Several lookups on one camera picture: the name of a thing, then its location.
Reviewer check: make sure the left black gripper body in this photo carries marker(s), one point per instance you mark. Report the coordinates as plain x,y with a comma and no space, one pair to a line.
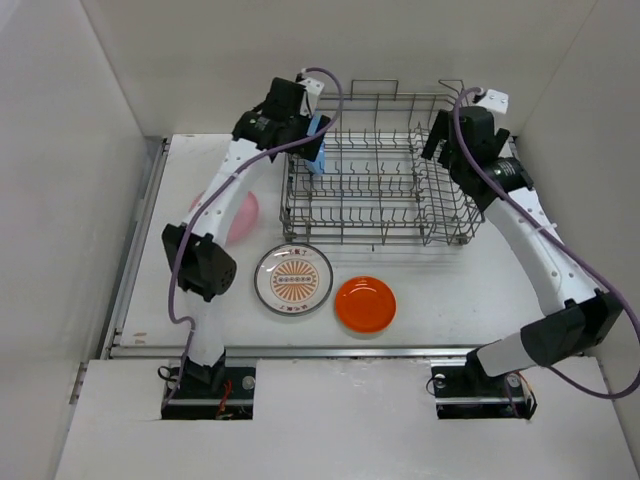
299,125

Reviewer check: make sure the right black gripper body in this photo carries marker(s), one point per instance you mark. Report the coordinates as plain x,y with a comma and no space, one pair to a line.
448,157

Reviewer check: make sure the blue plate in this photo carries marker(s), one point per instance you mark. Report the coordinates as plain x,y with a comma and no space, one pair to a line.
315,163

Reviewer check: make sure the pink plate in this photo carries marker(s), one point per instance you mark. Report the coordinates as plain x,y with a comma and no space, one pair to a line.
242,225

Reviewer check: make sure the white plate orange sunburst pattern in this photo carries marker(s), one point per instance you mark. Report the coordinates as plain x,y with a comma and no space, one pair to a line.
293,279

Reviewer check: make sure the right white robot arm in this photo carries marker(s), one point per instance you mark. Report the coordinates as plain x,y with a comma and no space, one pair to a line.
577,313

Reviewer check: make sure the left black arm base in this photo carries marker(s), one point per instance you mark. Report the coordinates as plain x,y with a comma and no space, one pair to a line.
229,397

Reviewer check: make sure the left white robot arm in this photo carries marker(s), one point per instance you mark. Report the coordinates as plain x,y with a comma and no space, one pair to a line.
201,264

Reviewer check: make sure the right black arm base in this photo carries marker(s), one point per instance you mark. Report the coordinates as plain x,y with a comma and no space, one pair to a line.
459,397

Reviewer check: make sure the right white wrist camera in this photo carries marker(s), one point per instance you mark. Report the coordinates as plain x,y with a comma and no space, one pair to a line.
492,100

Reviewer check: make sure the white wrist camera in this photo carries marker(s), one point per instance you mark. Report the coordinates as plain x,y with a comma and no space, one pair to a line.
492,100
313,89

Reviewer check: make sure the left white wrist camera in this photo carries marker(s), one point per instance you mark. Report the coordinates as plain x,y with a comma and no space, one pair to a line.
313,89

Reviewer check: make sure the grey wire dish rack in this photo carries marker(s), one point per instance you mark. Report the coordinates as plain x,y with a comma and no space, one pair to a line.
376,189

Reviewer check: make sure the silver metal rail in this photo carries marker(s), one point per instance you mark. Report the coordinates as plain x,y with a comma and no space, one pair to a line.
263,352

